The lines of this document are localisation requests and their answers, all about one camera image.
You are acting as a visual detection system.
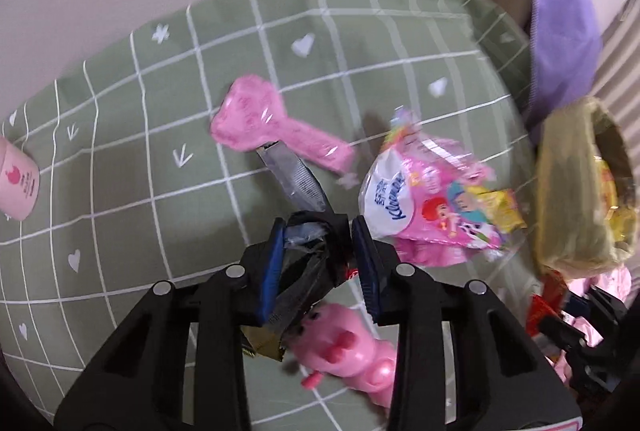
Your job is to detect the black and silver wrapper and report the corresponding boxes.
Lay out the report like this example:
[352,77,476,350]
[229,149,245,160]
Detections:
[255,143,351,332]

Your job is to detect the red packet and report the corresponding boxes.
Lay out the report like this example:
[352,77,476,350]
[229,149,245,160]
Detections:
[525,271,568,357]

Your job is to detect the pink cup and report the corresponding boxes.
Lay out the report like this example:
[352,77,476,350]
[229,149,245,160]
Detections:
[0,136,41,221]

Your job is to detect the purple pillow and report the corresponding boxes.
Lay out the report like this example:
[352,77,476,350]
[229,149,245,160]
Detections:
[520,0,603,132]

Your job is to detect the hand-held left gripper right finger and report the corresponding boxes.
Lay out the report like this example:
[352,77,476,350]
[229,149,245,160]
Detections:
[350,216,583,431]

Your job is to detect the pink pig toy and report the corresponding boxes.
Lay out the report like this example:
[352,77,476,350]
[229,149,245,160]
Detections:
[287,302,401,409]

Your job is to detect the pink bedding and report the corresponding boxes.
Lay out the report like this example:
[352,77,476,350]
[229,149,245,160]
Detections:
[550,263,633,387]

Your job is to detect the pink heart-shaped packet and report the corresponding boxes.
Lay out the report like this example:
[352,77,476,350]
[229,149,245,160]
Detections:
[209,75,357,174]

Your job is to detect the white pleated curtain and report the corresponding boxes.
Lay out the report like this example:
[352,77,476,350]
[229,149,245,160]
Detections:
[590,0,640,146]

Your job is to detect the yellow snack packet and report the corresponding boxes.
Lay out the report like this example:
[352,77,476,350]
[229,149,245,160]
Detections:
[482,188,528,234]
[595,156,640,257]

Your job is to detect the yellow-green trash bag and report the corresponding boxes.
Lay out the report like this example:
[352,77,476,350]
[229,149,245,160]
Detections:
[532,97,640,279]

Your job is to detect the pink cartoon tissue pack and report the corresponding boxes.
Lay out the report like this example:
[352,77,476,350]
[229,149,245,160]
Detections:
[357,108,528,267]

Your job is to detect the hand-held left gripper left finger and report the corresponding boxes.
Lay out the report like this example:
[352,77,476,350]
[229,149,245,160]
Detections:
[54,217,288,431]

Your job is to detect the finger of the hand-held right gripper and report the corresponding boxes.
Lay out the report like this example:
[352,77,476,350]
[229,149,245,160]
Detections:
[567,286,628,347]
[537,313,601,357]

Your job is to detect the green checked blanket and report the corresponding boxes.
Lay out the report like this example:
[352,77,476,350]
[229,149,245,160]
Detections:
[0,0,546,431]

